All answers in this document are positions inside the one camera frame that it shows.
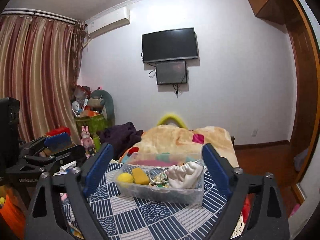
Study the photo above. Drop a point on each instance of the red box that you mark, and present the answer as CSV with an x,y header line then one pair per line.
x,y
57,131

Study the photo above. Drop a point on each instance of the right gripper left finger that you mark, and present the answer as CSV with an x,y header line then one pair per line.
x,y
94,167

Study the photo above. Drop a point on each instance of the grey dinosaur plush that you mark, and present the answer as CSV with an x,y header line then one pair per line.
x,y
102,102

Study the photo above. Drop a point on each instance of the yellow felt doll head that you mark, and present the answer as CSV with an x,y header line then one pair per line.
x,y
125,178

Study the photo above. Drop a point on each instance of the yellow sponge block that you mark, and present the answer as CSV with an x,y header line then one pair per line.
x,y
140,177

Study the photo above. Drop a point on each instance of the pink bunny doll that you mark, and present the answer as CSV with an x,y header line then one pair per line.
x,y
87,141

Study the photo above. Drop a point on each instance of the white air conditioner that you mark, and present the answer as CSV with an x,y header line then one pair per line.
x,y
108,22

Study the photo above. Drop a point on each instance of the yellow green plush headboard item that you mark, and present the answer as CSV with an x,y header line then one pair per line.
x,y
171,117

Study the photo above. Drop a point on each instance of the striped red beige curtain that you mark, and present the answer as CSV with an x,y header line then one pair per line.
x,y
40,66

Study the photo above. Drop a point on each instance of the white drawstring pouch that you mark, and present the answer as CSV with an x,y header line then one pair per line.
x,y
185,176

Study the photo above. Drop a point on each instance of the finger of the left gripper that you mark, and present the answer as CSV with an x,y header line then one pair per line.
x,y
59,139
74,153

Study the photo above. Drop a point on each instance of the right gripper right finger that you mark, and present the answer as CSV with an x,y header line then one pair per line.
x,y
221,171

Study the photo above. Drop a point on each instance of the beige patchwork fleece blanket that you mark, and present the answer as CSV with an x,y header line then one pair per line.
x,y
174,140

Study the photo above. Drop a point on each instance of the large wall television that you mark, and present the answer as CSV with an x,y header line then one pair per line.
x,y
175,44

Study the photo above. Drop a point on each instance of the small wall monitor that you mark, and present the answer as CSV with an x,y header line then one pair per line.
x,y
171,73

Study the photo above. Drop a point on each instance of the green cardboard box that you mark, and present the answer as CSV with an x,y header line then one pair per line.
x,y
94,123

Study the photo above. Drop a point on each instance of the orange sleeve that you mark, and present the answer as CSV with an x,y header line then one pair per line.
x,y
14,217

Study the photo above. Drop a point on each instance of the clear plastic storage box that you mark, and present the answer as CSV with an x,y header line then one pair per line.
x,y
156,163

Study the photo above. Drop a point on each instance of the dark purple clothing pile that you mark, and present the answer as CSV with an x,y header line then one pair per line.
x,y
121,137

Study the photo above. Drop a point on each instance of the floral yellow fabric cloth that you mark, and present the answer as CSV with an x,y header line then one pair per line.
x,y
159,180

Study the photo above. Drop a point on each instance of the blue white patterned bedspread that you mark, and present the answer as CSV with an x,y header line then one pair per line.
x,y
126,217

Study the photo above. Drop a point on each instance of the wall power socket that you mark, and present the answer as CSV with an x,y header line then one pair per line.
x,y
254,133

